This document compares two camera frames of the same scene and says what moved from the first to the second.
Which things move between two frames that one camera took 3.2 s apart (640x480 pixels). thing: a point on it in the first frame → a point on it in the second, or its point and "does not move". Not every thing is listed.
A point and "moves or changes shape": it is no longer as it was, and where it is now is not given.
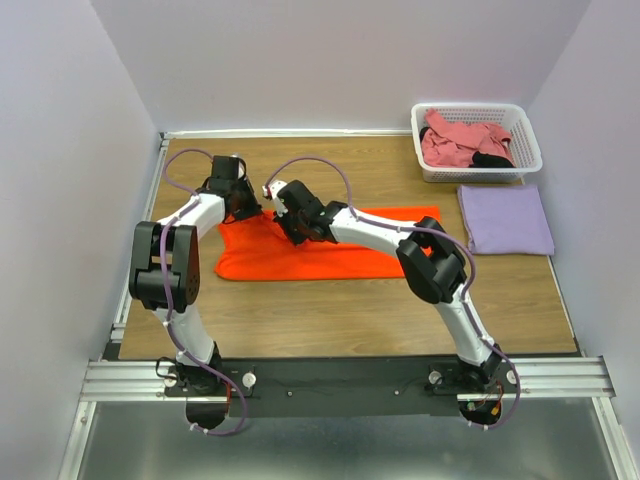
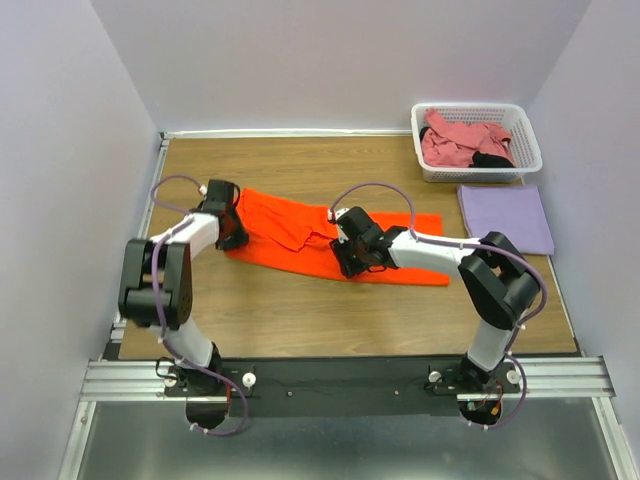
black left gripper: [253, 208] → [241, 237]
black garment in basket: [482, 160] does not move
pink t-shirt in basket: [450, 144] does not move
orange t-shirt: [258, 246] moves or changes shape
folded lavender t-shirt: [505, 219] does not move
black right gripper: [280, 218] → [347, 267]
